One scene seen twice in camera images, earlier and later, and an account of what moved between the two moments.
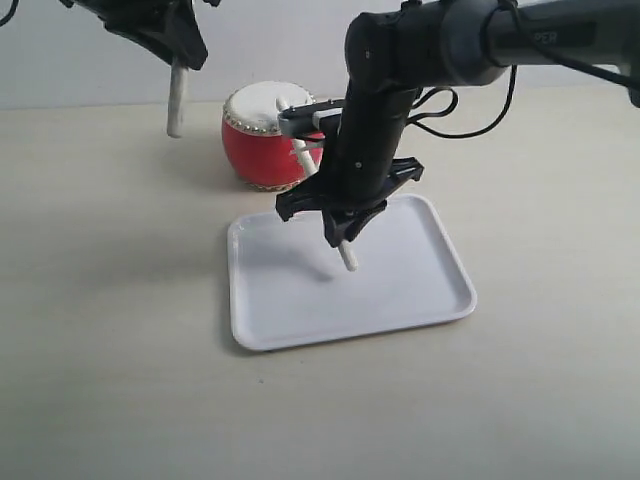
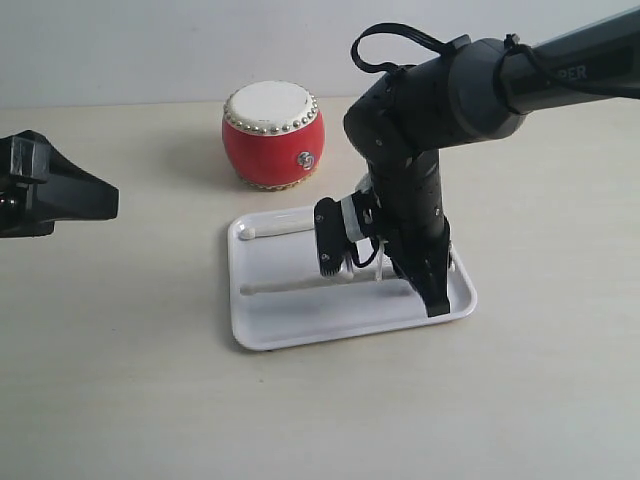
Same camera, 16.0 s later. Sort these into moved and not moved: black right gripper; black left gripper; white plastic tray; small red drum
Moved: black right gripper; black left gripper
Not moved: small red drum; white plastic tray
